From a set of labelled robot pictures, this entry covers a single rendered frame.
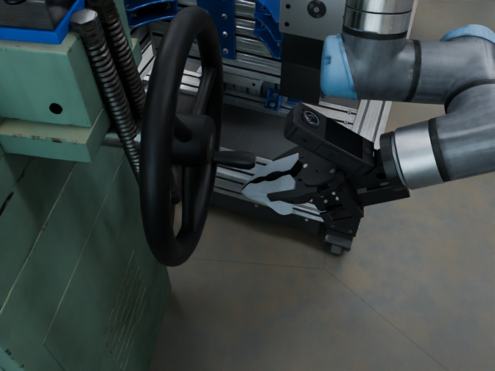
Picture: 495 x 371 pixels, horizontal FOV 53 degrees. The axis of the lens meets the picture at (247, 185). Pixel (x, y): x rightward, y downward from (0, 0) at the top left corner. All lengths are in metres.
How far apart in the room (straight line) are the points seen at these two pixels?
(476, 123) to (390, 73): 0.11
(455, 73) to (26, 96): 0.46
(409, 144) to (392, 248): 0.94
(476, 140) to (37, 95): 0.44
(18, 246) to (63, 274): 0.13
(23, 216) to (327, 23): 0.60
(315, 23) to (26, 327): 0.67
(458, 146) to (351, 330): 0.85
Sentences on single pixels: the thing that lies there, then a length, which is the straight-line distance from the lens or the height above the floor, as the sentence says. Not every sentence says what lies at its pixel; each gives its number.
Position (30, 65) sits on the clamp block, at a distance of 0.49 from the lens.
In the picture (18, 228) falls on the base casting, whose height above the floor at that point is 0.76.
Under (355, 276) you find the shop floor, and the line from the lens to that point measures 1.42.
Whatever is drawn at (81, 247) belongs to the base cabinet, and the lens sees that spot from 0.77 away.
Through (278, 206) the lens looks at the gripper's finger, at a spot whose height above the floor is 0.69.
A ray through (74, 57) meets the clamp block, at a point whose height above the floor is 0.95.
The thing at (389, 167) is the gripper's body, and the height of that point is 0.79.
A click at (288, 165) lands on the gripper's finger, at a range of 0.65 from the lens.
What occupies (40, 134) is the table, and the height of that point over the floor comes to 0.87.
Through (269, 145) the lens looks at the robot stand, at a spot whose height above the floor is 0.21.
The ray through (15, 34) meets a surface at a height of 0.97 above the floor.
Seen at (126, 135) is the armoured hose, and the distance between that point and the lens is 0.56.
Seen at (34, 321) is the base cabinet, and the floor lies 0.63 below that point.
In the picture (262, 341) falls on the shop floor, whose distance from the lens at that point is 1.31.
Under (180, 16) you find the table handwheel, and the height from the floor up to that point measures 0.95.
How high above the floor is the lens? 1.21
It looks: 50 degrees down
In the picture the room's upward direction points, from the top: straight up
